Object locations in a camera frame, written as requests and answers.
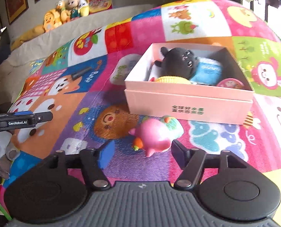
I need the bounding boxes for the blue tissue packet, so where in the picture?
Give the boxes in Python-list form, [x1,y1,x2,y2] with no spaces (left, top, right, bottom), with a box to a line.
[189,57,224,86]

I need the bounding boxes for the pink pig toy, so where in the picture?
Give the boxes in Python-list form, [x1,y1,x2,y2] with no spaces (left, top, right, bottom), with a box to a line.
[128,115,184,158]

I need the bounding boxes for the pink round tin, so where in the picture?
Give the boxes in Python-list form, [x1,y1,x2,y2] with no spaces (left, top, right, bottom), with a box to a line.
[217,78,245,90]

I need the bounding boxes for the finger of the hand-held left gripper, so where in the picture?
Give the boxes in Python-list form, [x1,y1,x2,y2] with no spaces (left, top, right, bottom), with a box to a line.
[0,112,54,133]
[11,111,33,117]

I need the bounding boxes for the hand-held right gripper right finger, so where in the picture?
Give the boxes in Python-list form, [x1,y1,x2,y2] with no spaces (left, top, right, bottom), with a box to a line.
[171,140,250,190]

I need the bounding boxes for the yellow plush backpack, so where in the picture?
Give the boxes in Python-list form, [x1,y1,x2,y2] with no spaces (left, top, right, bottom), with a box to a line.
[43,9,63,32]

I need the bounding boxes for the beige sofa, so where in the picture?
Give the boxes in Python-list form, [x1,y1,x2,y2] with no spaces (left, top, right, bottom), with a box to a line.
[0,5,164,100]

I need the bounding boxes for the colourful cartoon play mat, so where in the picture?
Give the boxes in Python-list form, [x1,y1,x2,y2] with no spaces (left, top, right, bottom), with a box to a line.
[0,0,281,218]

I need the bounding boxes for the black plush toy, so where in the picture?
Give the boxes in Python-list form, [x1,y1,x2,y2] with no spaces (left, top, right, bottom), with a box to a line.
[154,47,200,79]

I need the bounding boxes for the big-headed plush doll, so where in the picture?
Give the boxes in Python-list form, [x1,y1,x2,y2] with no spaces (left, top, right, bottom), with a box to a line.
[67,0,82,20]

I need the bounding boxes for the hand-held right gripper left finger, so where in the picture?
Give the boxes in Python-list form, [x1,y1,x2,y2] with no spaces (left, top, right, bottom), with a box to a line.
[44,140,116,191]

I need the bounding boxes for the white pouch with green print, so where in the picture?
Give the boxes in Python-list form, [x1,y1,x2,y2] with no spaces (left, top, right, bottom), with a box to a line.
[110,54,142,84]

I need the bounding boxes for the yellow ribbed toy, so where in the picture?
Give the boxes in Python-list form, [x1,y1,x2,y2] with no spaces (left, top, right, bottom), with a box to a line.
[155,75,192,85]

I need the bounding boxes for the black pen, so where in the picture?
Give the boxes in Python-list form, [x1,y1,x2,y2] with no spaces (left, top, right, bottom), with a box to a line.
[72,67,93,79]

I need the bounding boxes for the white and yellow plush toy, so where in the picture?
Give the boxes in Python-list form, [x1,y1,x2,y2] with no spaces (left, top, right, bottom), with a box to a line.
[78,0,91,17]

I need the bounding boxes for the red framed wall picture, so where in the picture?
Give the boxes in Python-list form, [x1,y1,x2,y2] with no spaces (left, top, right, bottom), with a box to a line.
[4,0,29,24]

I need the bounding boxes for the red picture book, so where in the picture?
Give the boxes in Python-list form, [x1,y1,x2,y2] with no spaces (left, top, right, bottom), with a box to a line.
[87,0,113,13]

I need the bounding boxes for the yellow plush duck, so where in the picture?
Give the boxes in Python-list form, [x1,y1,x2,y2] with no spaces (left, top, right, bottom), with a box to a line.
[56,0,71,24]

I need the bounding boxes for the pink cardboard box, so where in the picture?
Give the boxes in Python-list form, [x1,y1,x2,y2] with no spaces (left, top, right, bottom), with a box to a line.
[124,42,254,125]

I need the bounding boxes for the long yellow plush toy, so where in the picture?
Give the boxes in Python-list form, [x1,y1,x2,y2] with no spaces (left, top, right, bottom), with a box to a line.
[10,25,45,50]

